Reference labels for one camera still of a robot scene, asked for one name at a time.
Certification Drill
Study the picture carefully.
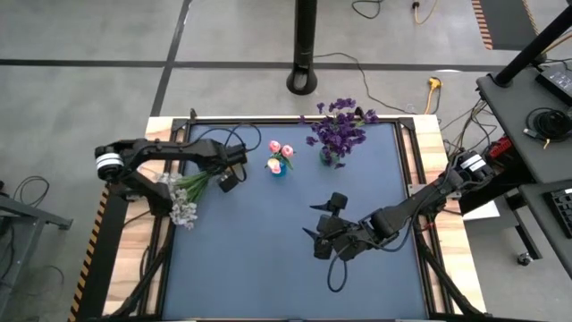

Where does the blue table mat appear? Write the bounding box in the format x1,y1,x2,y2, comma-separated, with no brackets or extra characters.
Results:
161,123,429,321

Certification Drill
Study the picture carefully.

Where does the red box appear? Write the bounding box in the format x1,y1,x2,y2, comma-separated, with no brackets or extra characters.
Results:
487,135,514,160

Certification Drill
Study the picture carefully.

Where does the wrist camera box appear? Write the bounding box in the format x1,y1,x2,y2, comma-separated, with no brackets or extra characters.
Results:
217,171,241,194
312,241,334,262

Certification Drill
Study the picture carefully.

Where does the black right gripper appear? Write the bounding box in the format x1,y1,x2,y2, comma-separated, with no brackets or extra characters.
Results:
301,191,376,261

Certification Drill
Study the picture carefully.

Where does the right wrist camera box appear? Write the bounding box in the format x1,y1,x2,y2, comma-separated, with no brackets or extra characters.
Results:
312,241,334,262

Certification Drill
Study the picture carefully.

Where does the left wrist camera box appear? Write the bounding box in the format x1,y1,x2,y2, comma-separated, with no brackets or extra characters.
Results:
217,171,241,194

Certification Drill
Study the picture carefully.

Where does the black cable beside cart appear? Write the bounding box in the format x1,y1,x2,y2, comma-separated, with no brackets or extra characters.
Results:
12,174,51,209

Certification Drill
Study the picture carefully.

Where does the black electronic box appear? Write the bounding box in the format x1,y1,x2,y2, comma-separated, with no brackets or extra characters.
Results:
534,62,572,106

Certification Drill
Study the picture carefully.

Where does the black mat hazard-striped edge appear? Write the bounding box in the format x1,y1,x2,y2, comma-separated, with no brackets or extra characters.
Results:
471,0,542,51
66,139,145,322

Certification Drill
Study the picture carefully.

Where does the grey side desk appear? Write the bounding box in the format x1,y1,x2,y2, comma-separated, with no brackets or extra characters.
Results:
475,62,572,281

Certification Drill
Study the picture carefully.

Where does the yellow power plug cable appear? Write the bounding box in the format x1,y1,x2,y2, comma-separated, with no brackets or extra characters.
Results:
422,76,444,115

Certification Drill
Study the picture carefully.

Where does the looped black floor cable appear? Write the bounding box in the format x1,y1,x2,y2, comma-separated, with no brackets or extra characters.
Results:
350,0,385,21

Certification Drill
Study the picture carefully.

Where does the yellow cable black plug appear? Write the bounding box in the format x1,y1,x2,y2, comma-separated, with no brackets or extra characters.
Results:
410,0,442,26

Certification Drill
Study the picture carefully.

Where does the black coiled cable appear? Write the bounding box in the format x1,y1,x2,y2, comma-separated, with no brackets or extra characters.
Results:
522,106,572,144

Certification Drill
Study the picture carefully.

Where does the purple artificial flower bunch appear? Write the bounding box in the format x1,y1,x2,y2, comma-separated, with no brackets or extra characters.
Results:
315,97,380,135
332,109,380,170
298,114,354,170

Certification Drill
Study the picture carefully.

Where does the black metal table frame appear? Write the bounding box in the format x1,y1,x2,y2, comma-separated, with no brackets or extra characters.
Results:
103,106,492,322

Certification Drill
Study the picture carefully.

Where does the green glass vase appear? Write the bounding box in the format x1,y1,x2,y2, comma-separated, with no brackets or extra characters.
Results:
318,147,341,167

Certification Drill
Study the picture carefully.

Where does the black keyboard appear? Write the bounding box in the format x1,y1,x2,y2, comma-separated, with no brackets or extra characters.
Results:
542,186,572,240

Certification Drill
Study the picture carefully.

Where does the black cylindrical pole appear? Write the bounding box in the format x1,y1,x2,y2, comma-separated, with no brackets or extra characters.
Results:
285,0,319,97

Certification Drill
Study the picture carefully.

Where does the tangled cable bundle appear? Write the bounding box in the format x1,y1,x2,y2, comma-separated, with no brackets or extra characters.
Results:
440,97,500,157

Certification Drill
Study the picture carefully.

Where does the black slanted pole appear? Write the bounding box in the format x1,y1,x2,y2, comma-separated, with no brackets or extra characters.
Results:
493,4,572,89

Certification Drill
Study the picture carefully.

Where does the white paper sheet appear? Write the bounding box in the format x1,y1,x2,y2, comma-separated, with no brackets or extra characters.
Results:
462,199,501,222

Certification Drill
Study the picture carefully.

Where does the grey metal cart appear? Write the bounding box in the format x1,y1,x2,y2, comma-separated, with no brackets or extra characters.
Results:
0,181,75,322

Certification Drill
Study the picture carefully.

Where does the long black floor cable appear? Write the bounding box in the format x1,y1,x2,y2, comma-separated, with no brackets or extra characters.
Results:
314,51,419,115

